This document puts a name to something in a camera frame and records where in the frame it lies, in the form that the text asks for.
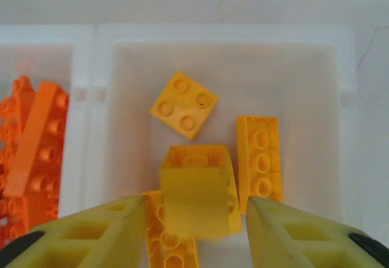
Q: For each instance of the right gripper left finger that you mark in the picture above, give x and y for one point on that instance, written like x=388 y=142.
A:
x=130 y=234

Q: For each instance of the white three-compartment container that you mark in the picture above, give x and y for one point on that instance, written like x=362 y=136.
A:
x=273 y=76

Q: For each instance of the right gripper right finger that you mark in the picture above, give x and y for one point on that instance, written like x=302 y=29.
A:
x=264 y=237

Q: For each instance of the long yellow lego brick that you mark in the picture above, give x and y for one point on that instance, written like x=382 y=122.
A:
x=173 y=249
x=259 y=158

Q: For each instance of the small yellow lego brick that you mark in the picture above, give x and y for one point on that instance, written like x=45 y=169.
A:
x=194 y=195
x=183 y=107

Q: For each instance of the orange lego brick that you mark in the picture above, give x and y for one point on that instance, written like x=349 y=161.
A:
x=30 y=146
x=33 y=213

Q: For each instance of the long pegged orange lego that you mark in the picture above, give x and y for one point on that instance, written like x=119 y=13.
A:
x=56 y=126

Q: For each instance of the curved orange lego piece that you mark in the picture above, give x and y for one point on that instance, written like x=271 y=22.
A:
x=16 y=98

